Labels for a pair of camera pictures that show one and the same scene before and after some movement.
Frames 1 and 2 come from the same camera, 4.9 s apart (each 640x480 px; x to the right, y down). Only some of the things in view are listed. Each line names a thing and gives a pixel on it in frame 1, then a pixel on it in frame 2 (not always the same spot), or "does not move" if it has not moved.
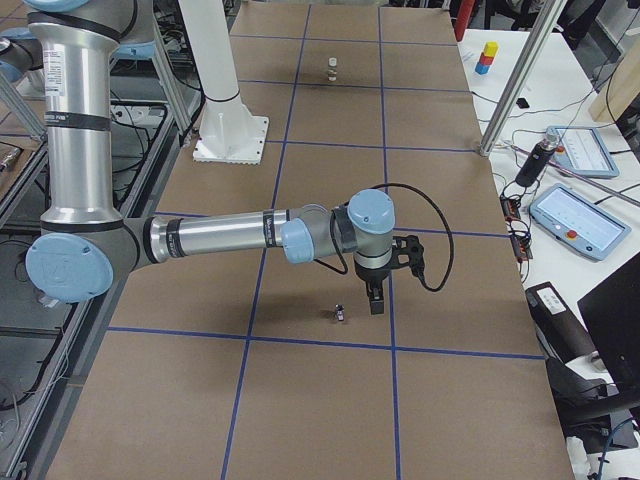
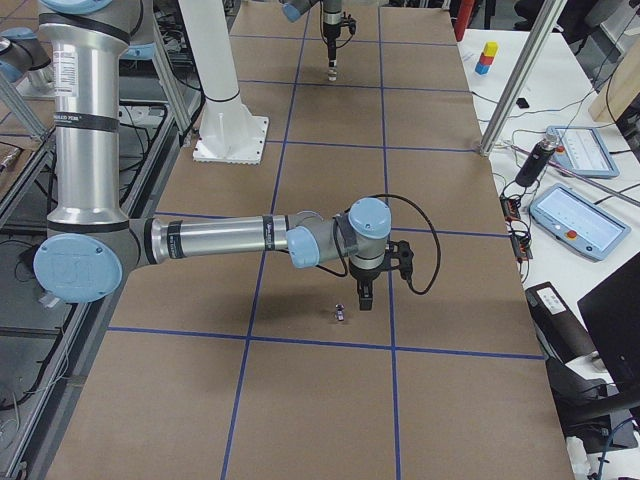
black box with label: (561, 336) does not move
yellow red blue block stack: (489, 52) does not move
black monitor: (611, 314) does not move
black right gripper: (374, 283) to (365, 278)
